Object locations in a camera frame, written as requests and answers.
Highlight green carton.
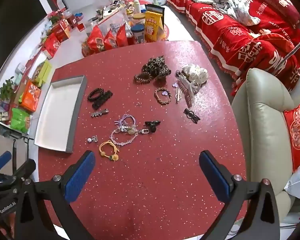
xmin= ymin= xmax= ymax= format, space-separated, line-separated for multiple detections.
xmin=32 ymin=60 xmax=53 ymax=88

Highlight orange beaded hair tie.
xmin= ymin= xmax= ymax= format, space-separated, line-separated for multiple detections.
xmin=99 ymin=140 xmax=120 ymax=162

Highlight black rectangular beaded hair clip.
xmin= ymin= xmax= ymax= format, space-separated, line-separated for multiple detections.
xmin=92 ymin=89 xmax=113 ymax=110

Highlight leopard print scrunchie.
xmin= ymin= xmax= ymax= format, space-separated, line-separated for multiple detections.
xmin=142 ymin=54 xmax=172 ymax=80

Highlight silver star hair clip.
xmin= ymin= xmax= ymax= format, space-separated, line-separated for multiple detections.
xmin=91 ymin=109 xmax=109 ymax=117

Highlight orange carton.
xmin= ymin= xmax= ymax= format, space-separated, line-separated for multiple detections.
xmin=21 ymin=80 xmax=42 ymax=112

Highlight red gift box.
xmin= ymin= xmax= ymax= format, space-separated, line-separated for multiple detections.
xmin=52 ymin=20 xmax=72 ymax=43
xmin=44 ymin=32 xmax=60 ymax=57

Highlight clear pink claw clip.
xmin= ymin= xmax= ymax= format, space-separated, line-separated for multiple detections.
xmin=175 ymin=70 xmax=199 ymax=105

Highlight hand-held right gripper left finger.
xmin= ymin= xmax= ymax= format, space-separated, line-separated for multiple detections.
xmin=14 ymin=150 xmax=97 ymax=240

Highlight blue lid jar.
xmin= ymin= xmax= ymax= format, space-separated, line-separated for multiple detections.
xmin=131 ymin=25 xmax=145 ymax=44

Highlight white polka dot scrunchie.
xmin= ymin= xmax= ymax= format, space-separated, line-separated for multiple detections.
xmin=181 ymin=64 xmax=209 ymax=87

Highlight gold hair clip purple heart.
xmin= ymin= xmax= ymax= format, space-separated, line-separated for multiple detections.
xmin=172 ymin=81 xmax=183 ymax=104

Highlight green potted plant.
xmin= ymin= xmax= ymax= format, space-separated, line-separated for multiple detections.
xmin=0 ymin=79 xmax=15 ymax=103

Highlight black bow hair clip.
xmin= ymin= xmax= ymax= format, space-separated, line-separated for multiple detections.
xmin=183 ymin=108 xmax=201 ymax=124

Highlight clear crystal bracelet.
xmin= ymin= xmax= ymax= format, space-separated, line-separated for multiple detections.
xmin=109 ymin=127 xmax=149 ymax=147

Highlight grey tray white inside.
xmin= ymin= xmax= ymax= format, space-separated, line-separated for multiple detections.
xmin=34 ymin=74 xmax=87 ymax=153

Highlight red printed sofa cover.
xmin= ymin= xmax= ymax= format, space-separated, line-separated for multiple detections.
xmin=166 ymin=0 xmax=300 ymax=98

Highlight yellow lid jar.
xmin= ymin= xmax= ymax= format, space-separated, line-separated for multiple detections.
xmin=132 ymin=13 xmax=146 ymax=25

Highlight beige leather armchair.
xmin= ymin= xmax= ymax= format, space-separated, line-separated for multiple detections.
xmin=231 ymin=68 xmax=300 ymax=228

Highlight pile of light clothes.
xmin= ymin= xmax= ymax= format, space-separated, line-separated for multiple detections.
xmin=190 ymin=0 xmax=258 ymax=27

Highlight yellow snack bag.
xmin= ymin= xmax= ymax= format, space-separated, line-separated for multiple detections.
xmin=144 ymin=10 xmax=165 ymax=43

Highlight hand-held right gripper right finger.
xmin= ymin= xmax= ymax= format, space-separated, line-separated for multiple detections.
xmin=199 ymin=150 xmax=280 ymax=240

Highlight black foil bag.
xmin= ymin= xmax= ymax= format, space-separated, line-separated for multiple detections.
xmin=145 ymin=4 xmax=165 ymax=14

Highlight brown braided hair tie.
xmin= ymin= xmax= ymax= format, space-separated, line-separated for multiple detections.
xmin=154 ymin=87 xmax=171 ymax=105

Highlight clear plastic zip bag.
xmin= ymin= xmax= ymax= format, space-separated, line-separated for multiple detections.
xmin=97 ymin=6 xmax=130 ymax=30

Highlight purple beaded hair tie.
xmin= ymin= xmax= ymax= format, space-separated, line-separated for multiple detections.
xmin=114 ymin=114 xmax=138 ymax=134

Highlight green snack bags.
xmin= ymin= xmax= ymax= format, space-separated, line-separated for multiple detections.
xmin=10 ymin=107 xmax=30 ymax=133

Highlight brown spiral hair tie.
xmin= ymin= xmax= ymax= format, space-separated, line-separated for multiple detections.
xmin=134 ymin=72 xmax=153 ymax=85

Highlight black television screen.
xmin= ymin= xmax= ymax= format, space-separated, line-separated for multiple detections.
xmin=0 ymin=0 xmax=48 ymax=80

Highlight red snack bag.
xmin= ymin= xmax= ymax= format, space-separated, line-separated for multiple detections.
xmin=86 ymin=25 xmax=105 ymax=54
xmin=116 ymin=24 xmax=128 ymax=47
xmin=104 ymin=29 xmax=118 ymax=50

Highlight small black claw clip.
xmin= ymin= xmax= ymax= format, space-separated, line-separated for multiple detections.
xmin=144 ymin=120 xmax=162 ymax=133

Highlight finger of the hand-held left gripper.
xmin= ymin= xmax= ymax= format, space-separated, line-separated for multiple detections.
xmin=0 ymin=151 xmax=12 ymax=173
xmin=0 ymin=159 xmax=37 ymax=188

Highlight black bead hair tie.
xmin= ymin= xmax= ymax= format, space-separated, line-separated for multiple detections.
xmin=87 ymin=88 xmax=104 ymax=103

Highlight black metal stand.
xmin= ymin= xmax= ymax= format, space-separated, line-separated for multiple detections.
xmin=0 ymin=117 xmax=34 ymax=160

